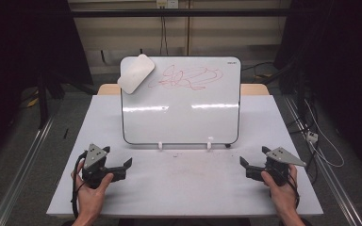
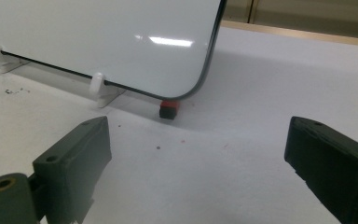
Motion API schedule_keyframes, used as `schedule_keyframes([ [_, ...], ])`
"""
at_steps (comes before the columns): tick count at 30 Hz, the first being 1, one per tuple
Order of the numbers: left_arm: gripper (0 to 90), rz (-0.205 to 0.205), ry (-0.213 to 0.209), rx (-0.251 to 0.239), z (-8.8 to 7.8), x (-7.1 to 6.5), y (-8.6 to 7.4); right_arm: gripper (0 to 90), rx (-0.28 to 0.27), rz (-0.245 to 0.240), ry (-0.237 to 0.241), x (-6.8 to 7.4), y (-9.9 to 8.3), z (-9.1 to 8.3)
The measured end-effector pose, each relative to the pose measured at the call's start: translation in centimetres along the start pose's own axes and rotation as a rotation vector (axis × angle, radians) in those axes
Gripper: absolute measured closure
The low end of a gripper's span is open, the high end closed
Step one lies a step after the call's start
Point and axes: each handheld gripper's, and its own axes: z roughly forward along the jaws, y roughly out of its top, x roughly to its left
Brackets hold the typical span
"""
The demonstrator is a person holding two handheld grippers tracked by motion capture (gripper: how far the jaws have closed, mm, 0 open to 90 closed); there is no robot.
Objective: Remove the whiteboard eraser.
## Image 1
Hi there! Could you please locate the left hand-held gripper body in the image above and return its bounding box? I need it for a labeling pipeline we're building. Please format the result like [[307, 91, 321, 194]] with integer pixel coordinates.
[[80, 143, 111, 190]]

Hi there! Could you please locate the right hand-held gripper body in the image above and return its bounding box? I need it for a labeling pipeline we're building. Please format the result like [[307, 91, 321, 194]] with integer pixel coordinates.
[[263, 146, 307, 186]]

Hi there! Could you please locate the white whiteboard with black rim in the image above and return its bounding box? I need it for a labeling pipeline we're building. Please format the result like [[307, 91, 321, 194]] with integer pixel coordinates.
[[119, 56, 242, 146]]

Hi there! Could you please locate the white oval whiteboard eraser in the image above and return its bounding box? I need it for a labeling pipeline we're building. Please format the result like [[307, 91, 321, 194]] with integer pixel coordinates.
[[116, 53, 156, 95]]

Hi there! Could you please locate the person's right hand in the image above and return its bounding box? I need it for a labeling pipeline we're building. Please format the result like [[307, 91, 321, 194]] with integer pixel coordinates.
[[260, 164, 300, 219]]

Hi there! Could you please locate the person's left hand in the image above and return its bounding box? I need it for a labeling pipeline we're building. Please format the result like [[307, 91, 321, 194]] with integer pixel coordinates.
[[71, 158, 115, 220]]

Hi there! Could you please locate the black metal stand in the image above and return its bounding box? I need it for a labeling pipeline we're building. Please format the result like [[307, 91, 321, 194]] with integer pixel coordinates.
[[35, 67, 98, 130]]

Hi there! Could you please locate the black curtain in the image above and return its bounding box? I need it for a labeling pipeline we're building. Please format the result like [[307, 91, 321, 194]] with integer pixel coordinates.
[[274, 0, 362, 172], [0, 0, 94, 170]]

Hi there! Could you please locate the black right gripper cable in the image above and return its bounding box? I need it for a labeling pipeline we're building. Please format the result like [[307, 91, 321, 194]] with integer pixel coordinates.
[[282, 172, 301, 210]]

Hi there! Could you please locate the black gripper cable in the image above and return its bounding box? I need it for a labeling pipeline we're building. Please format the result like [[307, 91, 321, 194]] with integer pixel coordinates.
[[282, 172, 301, 210], [71, 150, 89, 219]]

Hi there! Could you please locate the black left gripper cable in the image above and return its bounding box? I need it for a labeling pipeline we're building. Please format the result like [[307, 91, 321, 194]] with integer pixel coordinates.
[[71, 150, 89, 219]]

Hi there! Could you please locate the thin white cable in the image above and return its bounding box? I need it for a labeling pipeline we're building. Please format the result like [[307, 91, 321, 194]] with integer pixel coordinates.
[[304, 99, 346, 169]]

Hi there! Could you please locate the aluminium floor rail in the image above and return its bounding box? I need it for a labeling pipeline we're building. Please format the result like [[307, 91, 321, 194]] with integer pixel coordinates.
[[0, 116, 57, 226], [283, 95, 362, 226]]

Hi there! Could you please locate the black floor cable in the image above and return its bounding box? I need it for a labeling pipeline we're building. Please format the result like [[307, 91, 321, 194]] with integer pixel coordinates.
[[240, 61, 276, 73]]

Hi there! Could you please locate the black wall cable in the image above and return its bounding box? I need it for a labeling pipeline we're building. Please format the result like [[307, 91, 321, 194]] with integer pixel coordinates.
[[159, 6, 170, 57]]

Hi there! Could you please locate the black horizontal frame bar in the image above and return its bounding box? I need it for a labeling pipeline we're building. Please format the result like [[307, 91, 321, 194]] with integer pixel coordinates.
[[70, 8, 298, 18]]

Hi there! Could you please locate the white wall socket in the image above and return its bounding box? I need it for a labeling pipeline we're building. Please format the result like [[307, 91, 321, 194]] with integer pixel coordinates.
[[156, 0, 180, 9]]

